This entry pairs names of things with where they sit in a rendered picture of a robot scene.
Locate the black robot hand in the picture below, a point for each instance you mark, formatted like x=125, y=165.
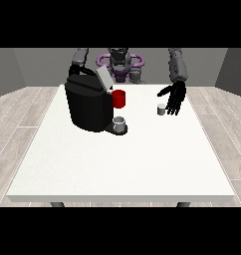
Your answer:
x=176, y=93
x=76, y=70

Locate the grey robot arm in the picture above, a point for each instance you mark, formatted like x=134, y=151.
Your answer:
x=80, y=57
x=177, y=64

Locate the small grey coffee pod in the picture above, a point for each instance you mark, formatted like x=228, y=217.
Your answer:
x=161, y=109

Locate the pale grey machine lid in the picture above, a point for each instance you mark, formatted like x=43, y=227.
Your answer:
x=104, y=77

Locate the black coffee machine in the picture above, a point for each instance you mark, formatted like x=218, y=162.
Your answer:
x=87, y=106

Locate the red pod holder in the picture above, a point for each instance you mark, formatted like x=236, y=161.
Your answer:
x=119, y=98

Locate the grey robot trunk purple rings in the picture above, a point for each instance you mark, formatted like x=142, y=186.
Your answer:
x=120, y=66

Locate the small grey cup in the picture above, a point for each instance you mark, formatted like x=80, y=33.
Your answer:
x=119, y=124

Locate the dark table leg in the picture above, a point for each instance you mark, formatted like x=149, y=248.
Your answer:
x=57, y=204
x=183, y=204

